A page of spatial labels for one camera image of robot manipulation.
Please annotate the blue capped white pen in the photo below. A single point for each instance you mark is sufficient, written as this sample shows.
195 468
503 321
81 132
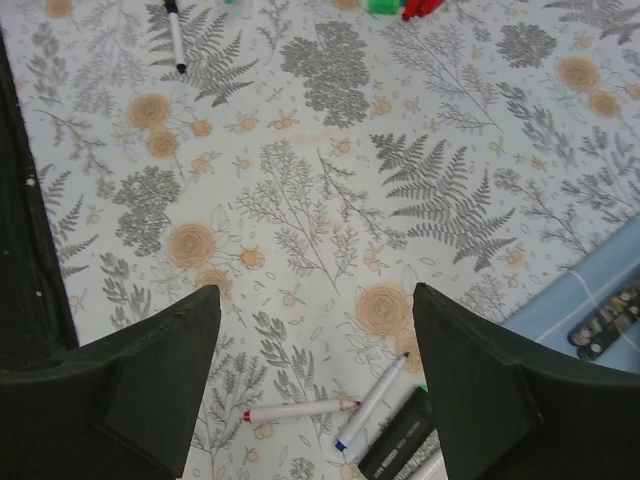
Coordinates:
370 403

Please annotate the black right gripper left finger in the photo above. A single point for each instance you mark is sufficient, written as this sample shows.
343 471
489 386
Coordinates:
122 407

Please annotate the green capped black highlighter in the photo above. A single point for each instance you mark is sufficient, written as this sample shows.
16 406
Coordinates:
405 433

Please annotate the steel fork patterned handle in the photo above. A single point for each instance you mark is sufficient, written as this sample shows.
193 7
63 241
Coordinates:
600 342

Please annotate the green highlighter cap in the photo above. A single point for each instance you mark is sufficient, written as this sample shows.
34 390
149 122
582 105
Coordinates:
383 7

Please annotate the blue checked placemat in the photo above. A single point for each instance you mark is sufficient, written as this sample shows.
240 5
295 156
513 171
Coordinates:
578 293

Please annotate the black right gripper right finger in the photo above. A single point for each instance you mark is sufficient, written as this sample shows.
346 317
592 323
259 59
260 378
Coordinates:
506 407

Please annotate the steel spoon patterned handle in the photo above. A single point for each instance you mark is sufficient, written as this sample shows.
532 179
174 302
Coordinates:
603 317

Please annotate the pink capped white pen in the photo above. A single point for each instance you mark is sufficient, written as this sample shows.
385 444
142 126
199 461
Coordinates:
433 469

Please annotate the black capped white pen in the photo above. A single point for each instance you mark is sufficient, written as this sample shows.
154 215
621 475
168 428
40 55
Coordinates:
175 30

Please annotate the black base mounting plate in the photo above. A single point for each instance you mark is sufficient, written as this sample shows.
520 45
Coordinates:
36 321

